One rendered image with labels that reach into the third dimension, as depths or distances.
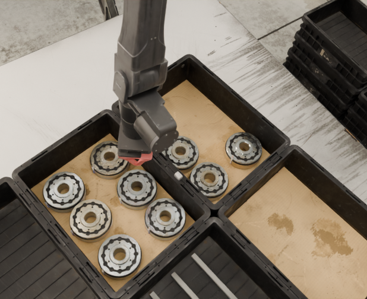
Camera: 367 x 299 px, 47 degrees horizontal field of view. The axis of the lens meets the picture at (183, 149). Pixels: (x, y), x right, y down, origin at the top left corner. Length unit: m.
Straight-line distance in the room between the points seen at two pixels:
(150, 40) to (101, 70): 0.88
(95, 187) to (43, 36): 1.62
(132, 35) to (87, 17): 2.07
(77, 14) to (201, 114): 1.62
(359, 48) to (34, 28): 1.76
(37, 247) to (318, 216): 0.72
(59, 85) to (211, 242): 0.75
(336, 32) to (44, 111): 1.35
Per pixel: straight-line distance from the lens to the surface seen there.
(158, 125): 0.70
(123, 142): 0.83
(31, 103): 1.48
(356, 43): 2.13
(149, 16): 0.62
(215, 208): 1.02
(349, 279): 1.17
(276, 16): 2.85
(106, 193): 1.14
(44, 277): 1.09
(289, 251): 1.14
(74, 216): 1.09
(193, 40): 1.62
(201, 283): 1.07
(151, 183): 1.11
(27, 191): 1.06
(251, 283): 1.09
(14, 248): 1.13
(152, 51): 0.66
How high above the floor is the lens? 1.87
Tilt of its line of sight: 61 degrees down
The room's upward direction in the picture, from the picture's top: 9 degrees clockwise
